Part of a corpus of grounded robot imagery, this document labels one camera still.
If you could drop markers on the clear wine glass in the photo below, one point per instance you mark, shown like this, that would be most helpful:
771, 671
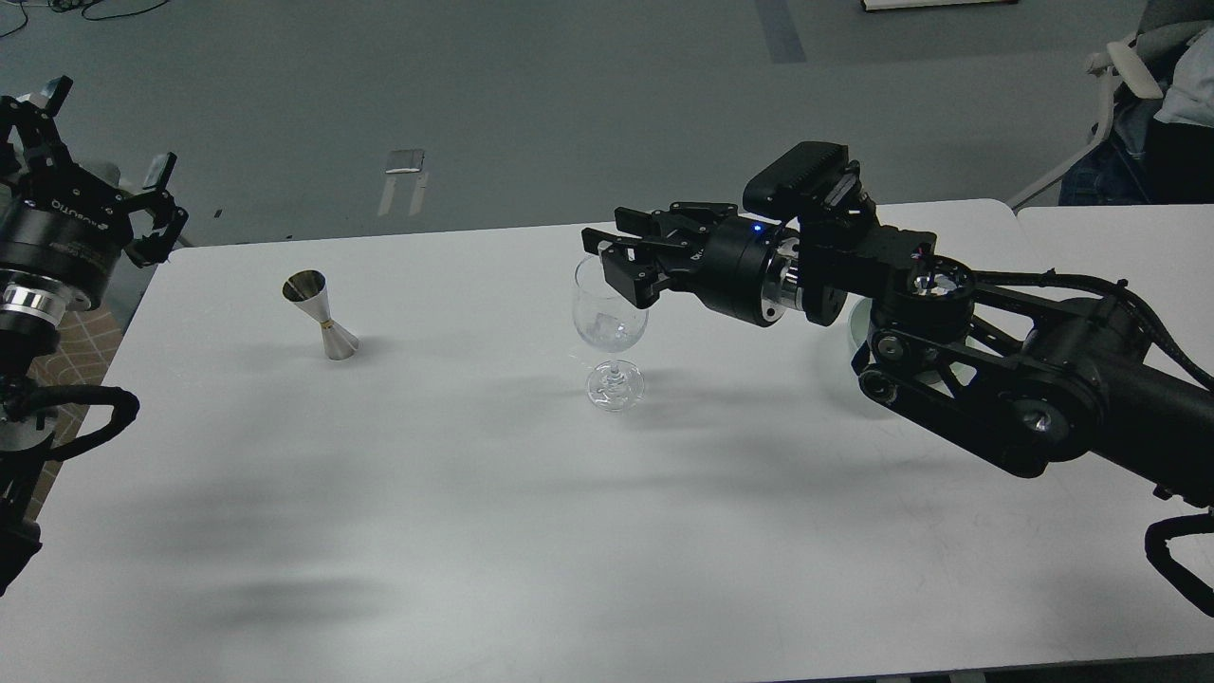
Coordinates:
611, 325

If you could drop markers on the green ceramic bowl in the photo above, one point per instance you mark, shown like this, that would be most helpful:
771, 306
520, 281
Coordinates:
857, 335

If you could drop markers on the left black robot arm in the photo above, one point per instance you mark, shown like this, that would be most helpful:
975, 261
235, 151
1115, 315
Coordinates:
31, 313

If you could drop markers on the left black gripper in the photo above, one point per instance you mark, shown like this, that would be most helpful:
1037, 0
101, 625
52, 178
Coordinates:
64, 224

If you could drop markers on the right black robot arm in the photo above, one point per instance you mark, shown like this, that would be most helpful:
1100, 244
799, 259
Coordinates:
1022, 370

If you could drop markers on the metal floor plate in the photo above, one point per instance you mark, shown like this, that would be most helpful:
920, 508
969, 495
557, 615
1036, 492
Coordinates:
405, 182

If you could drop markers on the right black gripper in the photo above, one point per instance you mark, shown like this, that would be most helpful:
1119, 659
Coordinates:
743, 268

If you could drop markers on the white office chair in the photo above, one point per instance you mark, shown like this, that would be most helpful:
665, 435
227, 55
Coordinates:
1132, 77

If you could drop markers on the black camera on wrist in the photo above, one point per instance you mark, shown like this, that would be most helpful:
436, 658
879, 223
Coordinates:
813, 181

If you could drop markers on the checkered beige cushion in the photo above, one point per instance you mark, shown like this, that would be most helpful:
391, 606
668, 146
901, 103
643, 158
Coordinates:
89, 340

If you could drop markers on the steel cocktail jigger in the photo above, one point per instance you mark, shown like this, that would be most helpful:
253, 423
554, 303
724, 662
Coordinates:
308, 290

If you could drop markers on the person in white shirt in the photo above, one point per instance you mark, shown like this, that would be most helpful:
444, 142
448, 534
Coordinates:
1159, 152

